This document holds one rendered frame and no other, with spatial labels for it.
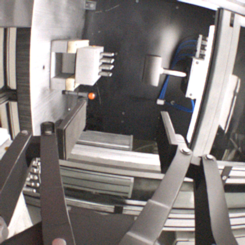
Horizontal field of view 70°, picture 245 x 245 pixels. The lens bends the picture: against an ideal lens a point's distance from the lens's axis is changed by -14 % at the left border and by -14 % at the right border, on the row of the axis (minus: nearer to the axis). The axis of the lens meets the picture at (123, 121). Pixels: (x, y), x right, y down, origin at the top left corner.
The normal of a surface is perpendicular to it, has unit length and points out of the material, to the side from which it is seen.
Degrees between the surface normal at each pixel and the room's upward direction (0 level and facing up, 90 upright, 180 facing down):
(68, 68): 90
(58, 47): 90
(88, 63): 90
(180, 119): 90
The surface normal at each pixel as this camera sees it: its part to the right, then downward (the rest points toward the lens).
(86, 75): -0.07, 0.40
